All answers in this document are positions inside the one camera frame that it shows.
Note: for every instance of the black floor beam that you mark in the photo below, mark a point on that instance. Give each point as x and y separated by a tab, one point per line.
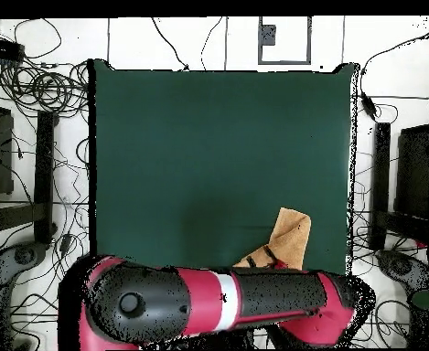
44	175
380	182

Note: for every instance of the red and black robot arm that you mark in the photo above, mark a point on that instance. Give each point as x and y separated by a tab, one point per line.
206	303

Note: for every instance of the black stand foot with caster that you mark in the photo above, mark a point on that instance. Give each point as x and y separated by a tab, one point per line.
404	267
20	256

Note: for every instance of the black power adapter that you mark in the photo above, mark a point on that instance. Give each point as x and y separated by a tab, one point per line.
367	106

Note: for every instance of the small grey floor box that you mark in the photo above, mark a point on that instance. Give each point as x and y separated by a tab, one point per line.
267	34

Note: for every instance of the dark green table cloth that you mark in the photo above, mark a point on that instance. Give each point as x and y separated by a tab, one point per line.
155	146

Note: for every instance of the orange terry towel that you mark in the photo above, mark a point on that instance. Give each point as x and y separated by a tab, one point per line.
291	237

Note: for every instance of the black power strip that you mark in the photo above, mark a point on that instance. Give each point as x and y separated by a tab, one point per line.
2	49

